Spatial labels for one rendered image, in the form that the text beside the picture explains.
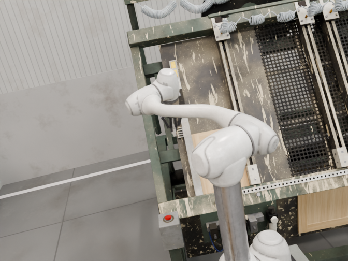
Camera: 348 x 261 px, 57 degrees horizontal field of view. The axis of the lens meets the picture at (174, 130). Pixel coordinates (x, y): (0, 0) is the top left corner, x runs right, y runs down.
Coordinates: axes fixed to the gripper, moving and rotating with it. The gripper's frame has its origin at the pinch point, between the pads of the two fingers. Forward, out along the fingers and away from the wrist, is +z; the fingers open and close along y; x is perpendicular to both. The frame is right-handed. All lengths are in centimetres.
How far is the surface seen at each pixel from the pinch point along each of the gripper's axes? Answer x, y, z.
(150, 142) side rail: -21.0, 12.9, 27.8
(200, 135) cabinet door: -17.0, -20.8, 29.7
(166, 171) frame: -35, 4, 84
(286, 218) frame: 27, -74, 100
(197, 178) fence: 6.4, -10.2, 43.4
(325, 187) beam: 35, -88, 51
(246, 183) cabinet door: 17, -41, 49
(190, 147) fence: -11.2, -11.7, 32.1
